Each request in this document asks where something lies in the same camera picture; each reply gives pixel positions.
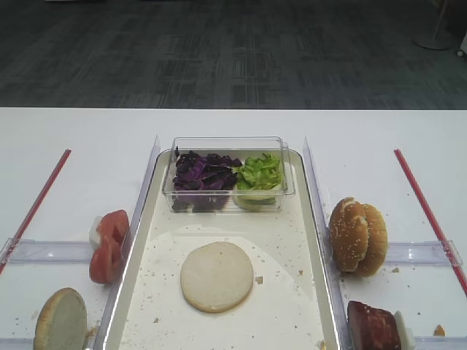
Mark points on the green lettuce leaves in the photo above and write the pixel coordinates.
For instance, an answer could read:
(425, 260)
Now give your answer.
(262, 177)

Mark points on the upper tomato slice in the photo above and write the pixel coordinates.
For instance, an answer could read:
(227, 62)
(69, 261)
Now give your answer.
(114, 225)

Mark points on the tomato slice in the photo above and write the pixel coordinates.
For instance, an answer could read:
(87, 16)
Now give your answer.
(106, 261)
(114, 225)

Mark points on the white pusher block tomato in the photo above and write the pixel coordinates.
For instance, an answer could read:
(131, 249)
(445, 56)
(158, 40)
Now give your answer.
(94, 235)

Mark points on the lower tomato slice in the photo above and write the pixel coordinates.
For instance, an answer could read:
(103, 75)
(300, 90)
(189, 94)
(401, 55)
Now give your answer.
(106, 261)

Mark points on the dark meat patty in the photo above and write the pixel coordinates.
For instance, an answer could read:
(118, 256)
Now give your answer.
(372, 328)

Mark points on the bread crumb piece right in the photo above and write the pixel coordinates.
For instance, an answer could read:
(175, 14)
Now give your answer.
(439, 331)

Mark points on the clear plastic container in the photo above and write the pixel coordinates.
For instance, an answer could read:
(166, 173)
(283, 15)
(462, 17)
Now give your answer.
(235, 147)

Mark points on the purple cabbage leaves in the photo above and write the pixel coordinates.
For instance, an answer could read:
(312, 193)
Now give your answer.
(212, 172)

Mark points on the clear long divider right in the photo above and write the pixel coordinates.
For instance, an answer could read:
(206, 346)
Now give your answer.
(331, 275)

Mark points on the clear long divider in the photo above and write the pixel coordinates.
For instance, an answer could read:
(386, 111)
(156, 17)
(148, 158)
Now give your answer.
(331, 275)
(144, 204)

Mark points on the bottom bun slice on tray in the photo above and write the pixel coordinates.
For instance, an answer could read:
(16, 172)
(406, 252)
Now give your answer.
(216, 277)

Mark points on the sesame bun front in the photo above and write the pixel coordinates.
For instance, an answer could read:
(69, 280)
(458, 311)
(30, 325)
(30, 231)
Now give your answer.
(348, 234)

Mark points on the sesame bun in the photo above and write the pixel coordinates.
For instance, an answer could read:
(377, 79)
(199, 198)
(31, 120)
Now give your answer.
(377, 242)
(348, 234)

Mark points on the metal baking tray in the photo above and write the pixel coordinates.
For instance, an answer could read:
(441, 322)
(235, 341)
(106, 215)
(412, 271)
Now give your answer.
(287, 308)

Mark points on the sesame bun back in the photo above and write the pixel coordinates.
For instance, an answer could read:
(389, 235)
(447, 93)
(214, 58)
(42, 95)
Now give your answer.
(377, 242)

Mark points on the clear long divider left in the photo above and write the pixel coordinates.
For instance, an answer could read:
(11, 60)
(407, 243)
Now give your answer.
(144, 204)

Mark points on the standing bun half left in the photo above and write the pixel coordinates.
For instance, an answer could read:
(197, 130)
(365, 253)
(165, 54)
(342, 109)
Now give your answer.
(62, 322)

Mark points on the white pusher block patty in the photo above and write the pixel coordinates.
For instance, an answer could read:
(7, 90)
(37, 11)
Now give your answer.
(405, 334)

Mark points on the right red rail strip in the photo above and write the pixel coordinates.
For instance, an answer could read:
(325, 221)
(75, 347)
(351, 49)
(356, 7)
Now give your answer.
(427, 211)

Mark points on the red rail strip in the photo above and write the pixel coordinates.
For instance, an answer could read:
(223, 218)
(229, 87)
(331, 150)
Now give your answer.
(40, 204)
(427, 211)

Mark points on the clear rail right upper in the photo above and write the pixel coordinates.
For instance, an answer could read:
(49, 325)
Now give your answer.
(432, 253)

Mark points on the clear rail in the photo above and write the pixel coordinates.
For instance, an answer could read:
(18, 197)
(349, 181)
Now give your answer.
(432, 253)
(16, 343)
(27, 251)
(441, 343)

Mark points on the clear rail left upper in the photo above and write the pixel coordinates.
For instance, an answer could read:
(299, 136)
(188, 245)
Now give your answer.
(27, 251)

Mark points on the left red rail strip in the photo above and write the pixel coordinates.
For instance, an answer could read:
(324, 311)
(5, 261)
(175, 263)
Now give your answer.
(40, 204)

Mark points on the clear rail right lower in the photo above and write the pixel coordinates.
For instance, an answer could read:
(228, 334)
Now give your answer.
(441, 343)

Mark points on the clear rail left lower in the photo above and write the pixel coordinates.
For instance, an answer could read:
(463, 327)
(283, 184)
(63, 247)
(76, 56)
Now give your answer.
(16, 343)

